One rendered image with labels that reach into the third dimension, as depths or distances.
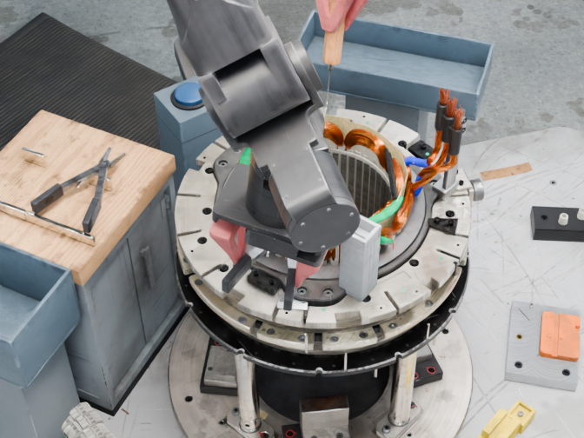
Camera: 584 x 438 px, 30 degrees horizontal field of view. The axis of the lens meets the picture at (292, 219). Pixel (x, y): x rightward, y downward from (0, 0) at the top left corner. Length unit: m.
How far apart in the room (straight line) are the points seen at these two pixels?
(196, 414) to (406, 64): 0.53
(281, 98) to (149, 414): 0.67
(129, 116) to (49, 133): 1.61
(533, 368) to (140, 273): 0.51
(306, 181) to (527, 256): 0.80
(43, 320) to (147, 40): 2.11
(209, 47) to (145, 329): 0.67
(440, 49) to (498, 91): 1.58
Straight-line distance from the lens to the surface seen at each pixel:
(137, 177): 1.27
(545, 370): 1.44
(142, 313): 1.38
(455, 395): 1.39
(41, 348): 1.19
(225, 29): 0.79
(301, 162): 0.82
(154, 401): 1.41
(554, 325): 1.48
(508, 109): 3.00
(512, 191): 1.66
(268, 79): 0.81
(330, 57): 1.03
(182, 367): 1.41
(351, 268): 1.06
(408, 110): 1.43
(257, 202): 0.92
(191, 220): 1.17
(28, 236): 1.23
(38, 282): 1.24
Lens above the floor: 1.95
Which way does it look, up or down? 47 degrees down
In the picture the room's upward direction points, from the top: 1 degrees counter-clockwise
